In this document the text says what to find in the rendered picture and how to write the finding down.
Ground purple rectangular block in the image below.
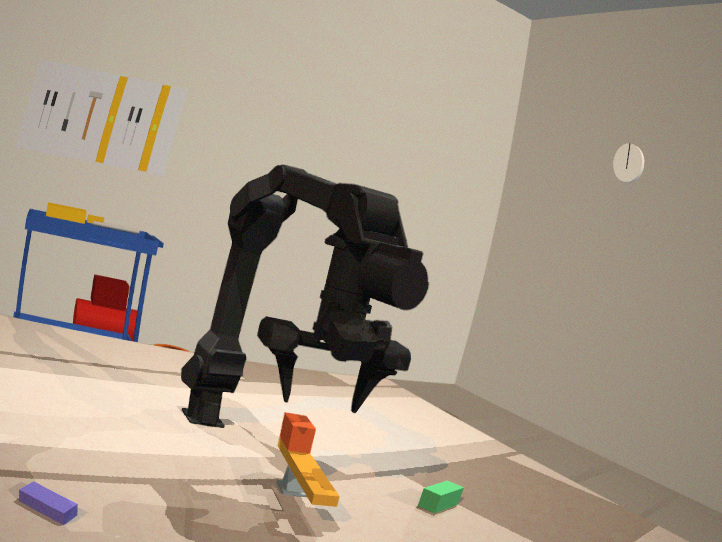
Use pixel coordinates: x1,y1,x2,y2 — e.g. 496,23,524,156
19,481,78,525

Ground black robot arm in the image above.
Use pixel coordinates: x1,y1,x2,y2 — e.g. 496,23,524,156
181,164,429,428

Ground green rectangular block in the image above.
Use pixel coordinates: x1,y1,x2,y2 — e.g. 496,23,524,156
418,480,464,513

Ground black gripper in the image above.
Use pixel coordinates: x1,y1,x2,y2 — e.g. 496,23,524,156
257,284,411,414

